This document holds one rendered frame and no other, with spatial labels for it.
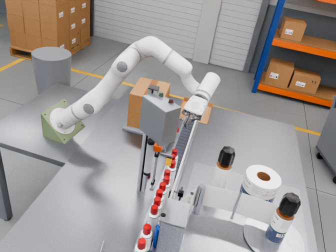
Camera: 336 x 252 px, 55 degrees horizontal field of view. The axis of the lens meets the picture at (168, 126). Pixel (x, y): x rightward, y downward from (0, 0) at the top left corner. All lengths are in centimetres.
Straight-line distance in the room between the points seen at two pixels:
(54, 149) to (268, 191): 134
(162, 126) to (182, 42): 477
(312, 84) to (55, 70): 372
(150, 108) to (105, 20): 519
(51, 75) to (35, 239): 265
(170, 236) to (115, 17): 544
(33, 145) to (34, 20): 335
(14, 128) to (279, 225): 178
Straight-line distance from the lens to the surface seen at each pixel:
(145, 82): 244
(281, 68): 532
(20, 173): 332
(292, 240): 185
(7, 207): 284
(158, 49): 167
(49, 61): 399
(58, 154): 216
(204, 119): 265
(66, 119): 218
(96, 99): 193
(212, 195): 173
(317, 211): 353
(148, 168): 162
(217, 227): 176
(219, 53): 606
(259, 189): 185
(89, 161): 209
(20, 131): 240
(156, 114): 144
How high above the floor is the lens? 218
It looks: 33 degrees down
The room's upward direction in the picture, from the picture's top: 9 degrees clockwise
